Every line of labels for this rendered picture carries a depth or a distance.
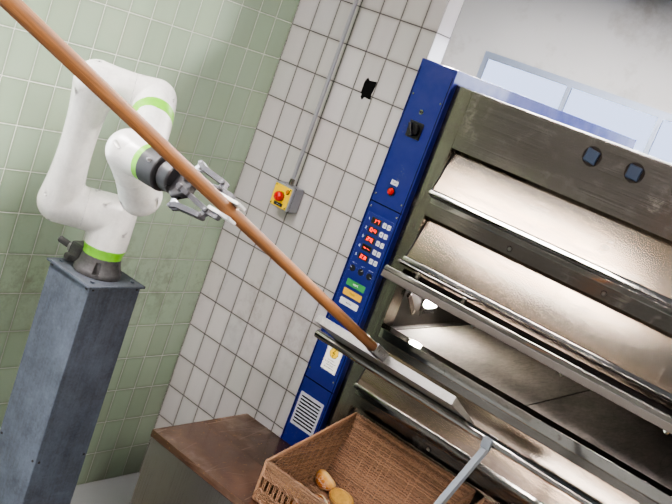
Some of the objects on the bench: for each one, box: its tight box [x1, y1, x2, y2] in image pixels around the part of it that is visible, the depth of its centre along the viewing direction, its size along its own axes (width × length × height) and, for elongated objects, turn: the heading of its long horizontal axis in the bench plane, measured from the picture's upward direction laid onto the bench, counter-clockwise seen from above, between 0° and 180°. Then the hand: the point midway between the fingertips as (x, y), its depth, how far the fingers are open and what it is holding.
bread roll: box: [329, 488, 354, 504], centre depth 328 cm, size 6×10×7 cm
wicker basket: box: [252, 412, 476, 504], centre depth 316 cm, size 49×56×28 cm
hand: (226, 208), depth 202 cm, fingers closed on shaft, 3 cm apart
